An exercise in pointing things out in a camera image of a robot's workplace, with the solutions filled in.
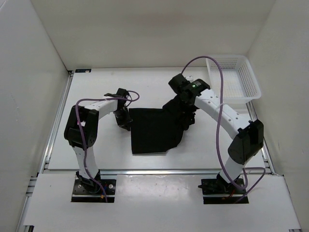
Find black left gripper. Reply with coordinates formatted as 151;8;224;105
112;107;132;130

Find black shorts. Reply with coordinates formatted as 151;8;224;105
129;96;197;155

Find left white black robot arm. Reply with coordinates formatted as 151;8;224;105
64;97;132;195

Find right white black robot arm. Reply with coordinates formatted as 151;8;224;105
173;74;264;193

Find small dark corner label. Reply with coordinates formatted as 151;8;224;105
75;69;92;73

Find white perforated plastic basket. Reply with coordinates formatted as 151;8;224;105
211;55;262;105

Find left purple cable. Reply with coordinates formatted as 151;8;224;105
75;90;140;203

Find purple cable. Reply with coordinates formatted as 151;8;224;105
181;56;266;203
75;90;140;203

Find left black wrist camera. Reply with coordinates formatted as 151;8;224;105
104;88;132;103

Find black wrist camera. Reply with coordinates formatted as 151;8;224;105
104;88;132;103
168;73;191;95

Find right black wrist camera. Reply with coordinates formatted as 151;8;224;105
168;73;191;95

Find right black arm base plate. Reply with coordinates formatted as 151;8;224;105
198;179;249;204

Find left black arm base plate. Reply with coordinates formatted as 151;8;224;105
71;177;116;203

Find silver aluminium table rail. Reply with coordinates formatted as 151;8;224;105
38;70;275;176

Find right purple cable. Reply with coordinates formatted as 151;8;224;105
181;56;266;203

